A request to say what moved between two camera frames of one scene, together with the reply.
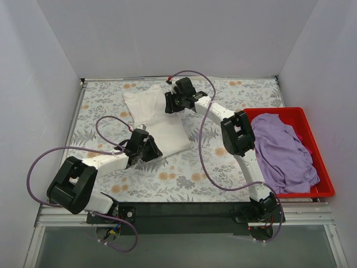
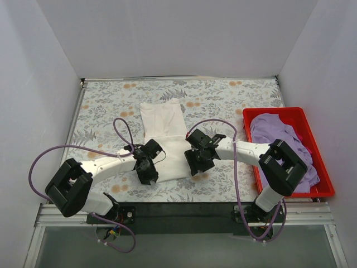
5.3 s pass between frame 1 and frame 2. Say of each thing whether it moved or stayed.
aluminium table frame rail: stayed
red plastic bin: stayed
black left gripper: moved
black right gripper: moved
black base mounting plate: stayed
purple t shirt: stayed
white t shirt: moved
